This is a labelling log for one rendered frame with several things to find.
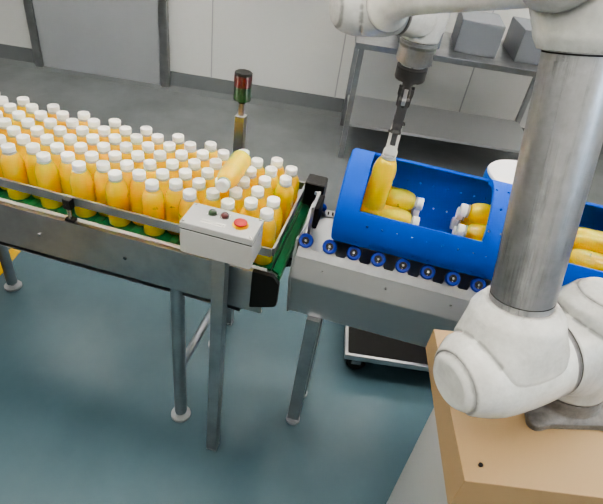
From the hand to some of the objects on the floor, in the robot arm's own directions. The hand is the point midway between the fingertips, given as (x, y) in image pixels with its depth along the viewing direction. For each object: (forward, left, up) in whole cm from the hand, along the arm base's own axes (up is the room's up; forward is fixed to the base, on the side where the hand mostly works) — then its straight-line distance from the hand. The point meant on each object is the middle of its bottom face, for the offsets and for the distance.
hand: (393, 140), depth 135 cm
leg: (+11, +17, -131) cm, 132 cm away
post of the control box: (-3, +49, -130) cm, 139 cm away
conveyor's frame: (+42, +104, -125) cm, 168 cm away
